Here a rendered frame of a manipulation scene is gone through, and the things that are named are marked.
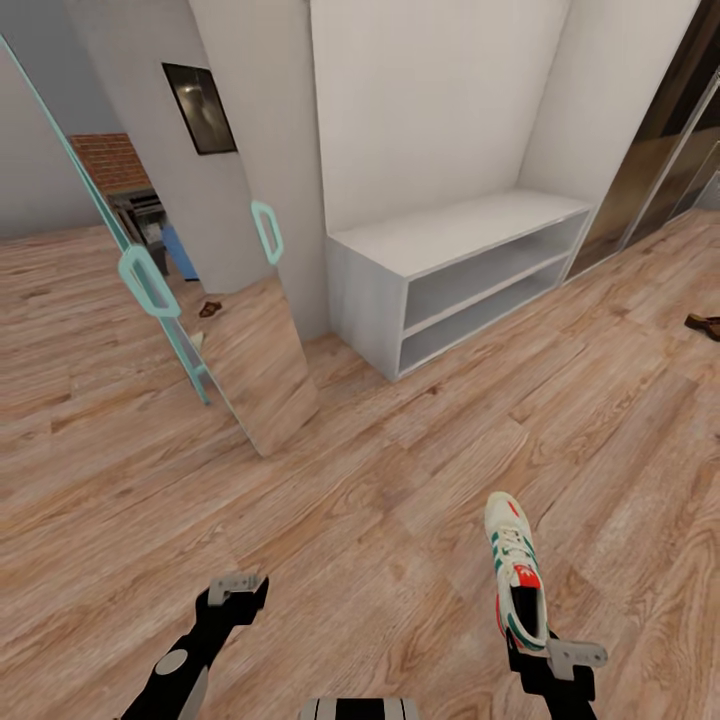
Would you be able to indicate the sandal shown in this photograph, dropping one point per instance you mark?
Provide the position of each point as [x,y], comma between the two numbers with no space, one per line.
[709,324]

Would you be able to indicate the standing mirror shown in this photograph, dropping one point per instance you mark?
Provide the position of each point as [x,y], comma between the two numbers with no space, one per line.
[129,89]

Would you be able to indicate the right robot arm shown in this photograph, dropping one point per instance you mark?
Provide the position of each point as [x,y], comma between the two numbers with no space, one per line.
[565,680]

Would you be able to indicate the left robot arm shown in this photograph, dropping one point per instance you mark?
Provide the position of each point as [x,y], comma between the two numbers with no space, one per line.
[181,676]

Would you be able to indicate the gym shoe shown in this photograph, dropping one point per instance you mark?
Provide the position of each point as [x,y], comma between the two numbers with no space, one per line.
[521,603]

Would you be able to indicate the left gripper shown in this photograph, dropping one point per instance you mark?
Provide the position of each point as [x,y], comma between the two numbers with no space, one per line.
[238,609]

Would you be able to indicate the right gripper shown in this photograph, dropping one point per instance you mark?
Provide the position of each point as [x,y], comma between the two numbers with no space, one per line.
[537,678]

